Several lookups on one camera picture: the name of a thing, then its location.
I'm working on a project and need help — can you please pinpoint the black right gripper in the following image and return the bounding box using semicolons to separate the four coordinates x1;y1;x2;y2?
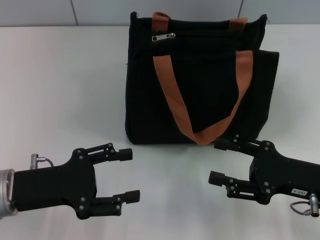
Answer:
208;134;320;205

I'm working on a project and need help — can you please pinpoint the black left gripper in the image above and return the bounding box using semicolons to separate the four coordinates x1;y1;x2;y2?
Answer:
13;142;141;220

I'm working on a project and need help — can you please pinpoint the black bag with orange handles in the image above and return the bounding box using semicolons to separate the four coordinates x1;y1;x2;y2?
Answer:
124;11;280;146

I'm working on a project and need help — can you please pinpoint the silver zipper pull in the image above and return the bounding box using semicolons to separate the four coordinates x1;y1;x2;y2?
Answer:
151;32;176;42

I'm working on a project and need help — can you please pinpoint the left gripper cable with connector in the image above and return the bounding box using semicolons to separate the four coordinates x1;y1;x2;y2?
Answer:
30;154;55;171

